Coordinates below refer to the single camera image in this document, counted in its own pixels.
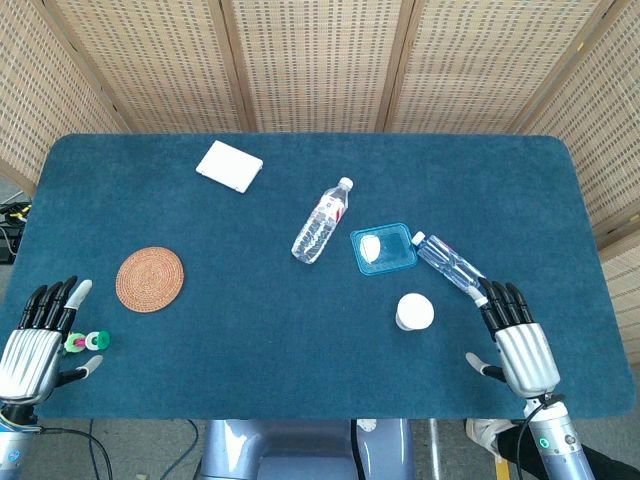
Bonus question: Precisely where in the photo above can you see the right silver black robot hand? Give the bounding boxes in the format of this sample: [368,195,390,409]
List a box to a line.
[464,278,561,400]

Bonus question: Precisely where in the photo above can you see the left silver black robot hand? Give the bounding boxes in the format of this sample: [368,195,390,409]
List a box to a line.
[0,275,105,404]

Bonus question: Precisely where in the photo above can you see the white paper cup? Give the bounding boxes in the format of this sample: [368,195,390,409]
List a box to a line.
[395,292,435,332]

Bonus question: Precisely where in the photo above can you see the round woven rattan coaster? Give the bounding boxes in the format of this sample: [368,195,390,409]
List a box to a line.
[115,246,185,314]

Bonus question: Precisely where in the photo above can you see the white sneaker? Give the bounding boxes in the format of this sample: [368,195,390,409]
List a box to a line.
[465,418,516,457]

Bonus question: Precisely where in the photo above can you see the clear bottle with blue tint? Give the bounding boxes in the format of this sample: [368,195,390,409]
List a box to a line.
[411,230,489,297]

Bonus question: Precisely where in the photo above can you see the black trouser leg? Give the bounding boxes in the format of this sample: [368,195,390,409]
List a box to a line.
[497,427,640,480]

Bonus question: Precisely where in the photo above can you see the blue plastic container lid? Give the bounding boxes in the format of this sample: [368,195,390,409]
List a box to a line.
[349,222,420,276]

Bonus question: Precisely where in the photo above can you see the blue felt table mat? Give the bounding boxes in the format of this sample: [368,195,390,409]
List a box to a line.
[0,132,637,421]

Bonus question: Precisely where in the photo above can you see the clear bottle with red label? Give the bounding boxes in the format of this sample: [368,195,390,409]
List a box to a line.
[291,176,355,266]

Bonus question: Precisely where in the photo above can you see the blue-grey robot torso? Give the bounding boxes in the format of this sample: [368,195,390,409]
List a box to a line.
[197,418,416,480]

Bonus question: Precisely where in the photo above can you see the flat white plastic box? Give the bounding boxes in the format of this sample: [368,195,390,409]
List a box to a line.
[195,139,264,195]

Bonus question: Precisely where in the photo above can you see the woven bamboo folding screen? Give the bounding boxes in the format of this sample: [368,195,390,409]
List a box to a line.
[0,0,640,351]

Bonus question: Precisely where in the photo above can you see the small green pink ring toy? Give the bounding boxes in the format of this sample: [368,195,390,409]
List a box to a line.
[63,329,112,356]

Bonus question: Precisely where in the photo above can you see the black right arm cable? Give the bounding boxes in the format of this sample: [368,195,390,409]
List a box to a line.
[514,394,566,480]

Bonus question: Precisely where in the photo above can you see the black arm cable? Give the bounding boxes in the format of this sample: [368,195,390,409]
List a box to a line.
[29,424,114,480]
[514,394,566,480]

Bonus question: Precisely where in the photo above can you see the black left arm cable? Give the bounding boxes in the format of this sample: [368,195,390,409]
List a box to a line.
[29,424,114,480]

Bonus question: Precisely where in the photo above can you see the black floor equipment with cables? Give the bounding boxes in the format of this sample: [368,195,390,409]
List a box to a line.
[0,199,34,266]

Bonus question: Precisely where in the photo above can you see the blue floor cable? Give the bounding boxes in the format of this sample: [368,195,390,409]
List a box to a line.
[172,418,201,469]

